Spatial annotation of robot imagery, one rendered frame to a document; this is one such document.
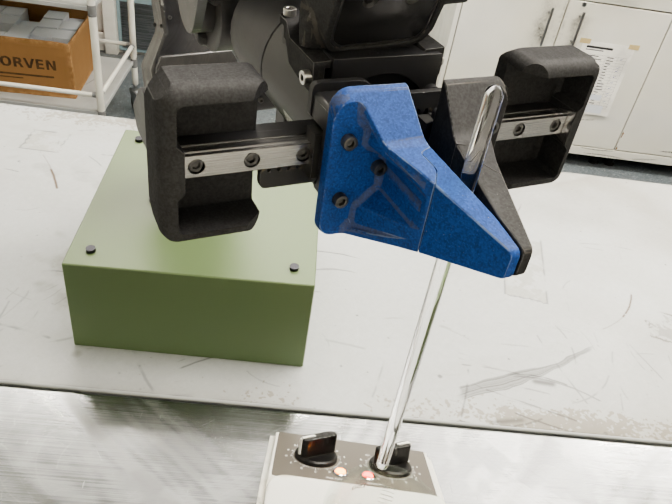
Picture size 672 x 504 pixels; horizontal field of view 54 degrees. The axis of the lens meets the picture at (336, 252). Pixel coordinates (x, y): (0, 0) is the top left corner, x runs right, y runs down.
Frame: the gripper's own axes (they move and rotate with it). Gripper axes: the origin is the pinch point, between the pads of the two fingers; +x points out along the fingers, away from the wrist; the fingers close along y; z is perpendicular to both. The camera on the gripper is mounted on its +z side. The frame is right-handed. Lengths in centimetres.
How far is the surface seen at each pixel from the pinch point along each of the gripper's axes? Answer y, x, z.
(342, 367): 10.8, -21.6, -34.7
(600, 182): 63, -42, -34
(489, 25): 155, -186, -66
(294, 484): -0.9, -6.8, -26.2
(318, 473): 1.9, -8.5, -28.9
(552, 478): 22.9, -4.8, -34.9
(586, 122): 202, -165, -100
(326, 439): 3.6, -10.8, -28.7
